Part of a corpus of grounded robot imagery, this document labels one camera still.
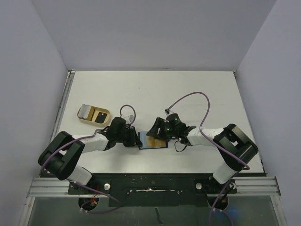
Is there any black wire loop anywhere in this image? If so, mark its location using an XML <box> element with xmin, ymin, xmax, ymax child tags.
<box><xmin>174</xmin><ymin>140</ymin><xmax>188</xmax><ymax>153</ymax></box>

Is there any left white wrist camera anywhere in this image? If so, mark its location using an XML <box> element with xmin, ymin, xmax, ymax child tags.
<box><xmin>120</xmin><ymin>114</ymin><xmax>135</xmax><ymax>124</ymax></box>

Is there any aluminium front rail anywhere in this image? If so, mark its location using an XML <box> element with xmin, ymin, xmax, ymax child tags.
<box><xmin>27</xmin><ymin>176</ymin><xmax>282</xmax><ymax>198</ymax></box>

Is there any gold credit card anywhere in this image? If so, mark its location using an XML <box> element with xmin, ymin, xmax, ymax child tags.
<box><xmin>146</xmin><ymin>136</ymin><xmax>155</xmax><ymax>147</ymax></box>
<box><xmin>155</xmin><ymin>139</ymin><xmax>166</xmax><ymax>148</ymax></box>

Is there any beige oval card tray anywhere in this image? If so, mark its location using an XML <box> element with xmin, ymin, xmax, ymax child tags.
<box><xmin>77</xmin><ymin>104</ymin><xmax>111</xmax><ymax>127</ymax></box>

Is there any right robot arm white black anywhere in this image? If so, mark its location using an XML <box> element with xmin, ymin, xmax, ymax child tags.
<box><xmin>147</xmin><ymin>113</ymin><xmax>258</xmax><ymax>193</ymax></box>

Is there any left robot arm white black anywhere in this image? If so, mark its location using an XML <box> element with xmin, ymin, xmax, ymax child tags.
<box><xmin>38</xmin><ymin>117</ymin><xmax>143</xmax><ymax>194</ymax></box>

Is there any blue leather card holder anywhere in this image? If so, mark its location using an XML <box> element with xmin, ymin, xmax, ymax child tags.
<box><xmin>138</xmin><ymin>131</ymin><xmax>168</xmax><ymax>150</ymax></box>

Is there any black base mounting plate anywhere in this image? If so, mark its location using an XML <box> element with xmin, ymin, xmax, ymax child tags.
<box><xmin>68</xmin><ymin>173</ymin><xmax>237</xmax><ymax>207</ymax></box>

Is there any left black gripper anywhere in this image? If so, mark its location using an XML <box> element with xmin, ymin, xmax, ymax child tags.
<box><xmin>116</xmin><ymin>126</ymin><xmax>143</xmax><ymax>147</ymax></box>

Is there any stack of white cards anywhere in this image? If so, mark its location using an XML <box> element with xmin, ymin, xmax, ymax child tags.
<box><xmin>77</xmin><ymin>104</ymin><xmax>92</xmax><ymax>120</ymax></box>

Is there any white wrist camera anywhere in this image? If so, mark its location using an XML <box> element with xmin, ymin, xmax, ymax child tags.
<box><xmin>120</xmin><ymin>114</ymin><xmax>135</xmax><ymax>124</ymax></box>
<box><xmin>165</xmin><ymin>109</ymin><xmax>171</xmax><ymax>115</ymax></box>

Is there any aluminium left side rail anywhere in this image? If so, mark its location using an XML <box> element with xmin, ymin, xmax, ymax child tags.
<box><xmin>50</xmin><ymin>70</ymin><xmax>76</xmax><ymax>141</ymax></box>

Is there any black card in tray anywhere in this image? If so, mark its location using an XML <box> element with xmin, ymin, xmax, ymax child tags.
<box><xmin>95</xmin><ymin>112</ymin><xmax>108</xmax><ymax>124</ymax></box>

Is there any aluminium rail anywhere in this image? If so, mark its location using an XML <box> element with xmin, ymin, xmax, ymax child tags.
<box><xmin>27</xmin><ymin>176</ymin><xmax>282</xmax><ymax>198</ymax></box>
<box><xmin>50</xmin><ymin>70</ymin><xmax>76</xmax><ymax>141</ymax></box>

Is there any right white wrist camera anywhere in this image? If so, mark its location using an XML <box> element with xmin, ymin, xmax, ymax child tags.
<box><xmin>165</xmin><ymin>109</ymin><xmax>171</xmax><ymax>115</ymax></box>

